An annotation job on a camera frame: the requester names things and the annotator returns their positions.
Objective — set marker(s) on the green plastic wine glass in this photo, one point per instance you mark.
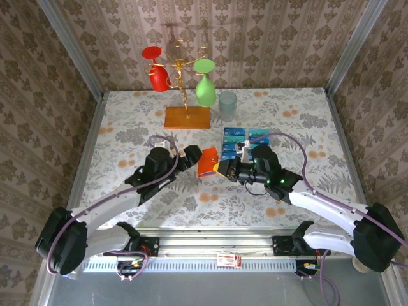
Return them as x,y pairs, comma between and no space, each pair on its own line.
204,92

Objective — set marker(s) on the orange card holder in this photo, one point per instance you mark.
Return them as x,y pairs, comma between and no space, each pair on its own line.
208,161

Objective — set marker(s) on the teal credit card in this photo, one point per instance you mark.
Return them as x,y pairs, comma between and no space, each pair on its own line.
232,139
259,131

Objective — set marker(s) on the floral patterned tablecloth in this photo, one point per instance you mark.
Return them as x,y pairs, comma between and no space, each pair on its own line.
223,210

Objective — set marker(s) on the red plastic wine glass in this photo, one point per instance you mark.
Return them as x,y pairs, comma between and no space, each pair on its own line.
158,79

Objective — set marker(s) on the aluminium mounting rail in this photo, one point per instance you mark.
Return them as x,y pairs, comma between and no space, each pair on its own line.
216,243

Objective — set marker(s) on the jar with black lid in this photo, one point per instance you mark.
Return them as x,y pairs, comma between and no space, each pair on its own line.
358,267

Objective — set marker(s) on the clear bluish tumbler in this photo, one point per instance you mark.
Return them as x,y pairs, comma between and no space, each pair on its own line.
227,106

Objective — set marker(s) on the red and white sticker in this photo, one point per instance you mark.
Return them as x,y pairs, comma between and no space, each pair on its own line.
228,259

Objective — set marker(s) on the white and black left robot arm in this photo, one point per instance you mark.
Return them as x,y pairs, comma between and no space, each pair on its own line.
105,204

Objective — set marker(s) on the aluminium frame post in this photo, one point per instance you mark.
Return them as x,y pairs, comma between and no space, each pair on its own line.
353,48
72,48

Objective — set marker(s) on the aluminium table side rail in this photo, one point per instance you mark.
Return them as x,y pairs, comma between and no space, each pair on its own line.
89,143
345,143

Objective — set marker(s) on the grey metal shelf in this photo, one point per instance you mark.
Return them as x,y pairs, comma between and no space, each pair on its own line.
207,290

